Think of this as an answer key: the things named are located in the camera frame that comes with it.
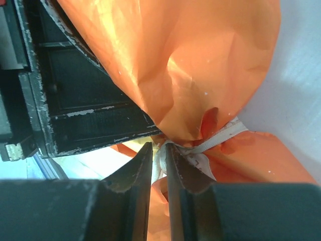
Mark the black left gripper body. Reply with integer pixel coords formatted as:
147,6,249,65
1,1,50,161

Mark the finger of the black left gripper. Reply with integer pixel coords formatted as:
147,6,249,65
25,1,159,157

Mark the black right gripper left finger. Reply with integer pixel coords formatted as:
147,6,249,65
82,142,153,240

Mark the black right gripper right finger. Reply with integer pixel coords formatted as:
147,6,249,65
166,144,223,240

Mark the cream ribbon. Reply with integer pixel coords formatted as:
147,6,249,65
151,117,248,183

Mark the orange wrapping paper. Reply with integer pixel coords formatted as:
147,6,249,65
59,1,320,240

